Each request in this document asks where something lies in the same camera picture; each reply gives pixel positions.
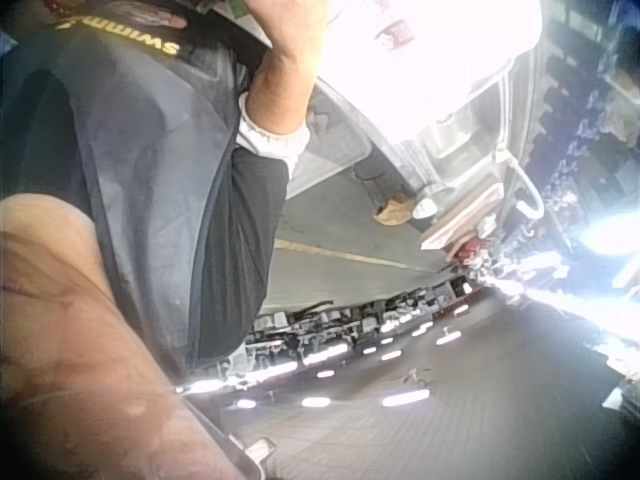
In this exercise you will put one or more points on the person's right hand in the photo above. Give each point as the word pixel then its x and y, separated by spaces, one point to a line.
pixel 290 25

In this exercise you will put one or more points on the pink patterned pouch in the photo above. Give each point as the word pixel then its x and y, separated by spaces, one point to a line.
pixel 165 14

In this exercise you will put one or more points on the metal pot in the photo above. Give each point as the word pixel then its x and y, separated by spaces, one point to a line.
pixel 446 134

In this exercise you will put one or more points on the brown bread piece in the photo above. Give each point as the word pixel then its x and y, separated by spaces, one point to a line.
pixel 392 212

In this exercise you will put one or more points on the small white cup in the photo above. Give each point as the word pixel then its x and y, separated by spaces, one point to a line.
pixel 424 208

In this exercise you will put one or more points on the white curved hook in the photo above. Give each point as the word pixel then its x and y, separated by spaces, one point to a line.
pixel 531 197

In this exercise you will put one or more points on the distant shop shelves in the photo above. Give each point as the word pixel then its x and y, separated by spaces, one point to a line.
pixel 350 320

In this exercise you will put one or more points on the shelf of dark goods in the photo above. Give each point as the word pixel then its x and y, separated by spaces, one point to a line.
pixel 580 120

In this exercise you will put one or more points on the row of ceiling lights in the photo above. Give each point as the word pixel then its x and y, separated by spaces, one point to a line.
pixel 330 372

